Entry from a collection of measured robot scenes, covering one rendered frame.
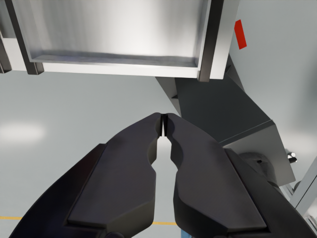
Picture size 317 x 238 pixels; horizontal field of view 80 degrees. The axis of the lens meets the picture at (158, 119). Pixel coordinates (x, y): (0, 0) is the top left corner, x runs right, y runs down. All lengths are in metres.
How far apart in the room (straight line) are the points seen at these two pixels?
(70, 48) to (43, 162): 1.65
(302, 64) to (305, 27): 0.22
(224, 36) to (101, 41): 0.20
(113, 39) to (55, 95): 1.20
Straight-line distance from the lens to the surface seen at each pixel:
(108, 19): 0.33
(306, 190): 1.40
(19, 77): 1.57
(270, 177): 0.58
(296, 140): 1.84
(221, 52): 0.35
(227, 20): 0.34
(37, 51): 0.37
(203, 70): 0.33
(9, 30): 0.40
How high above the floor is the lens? 1.21
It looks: 59 degrees down
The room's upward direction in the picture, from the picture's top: 179 degrees counter-clockwise
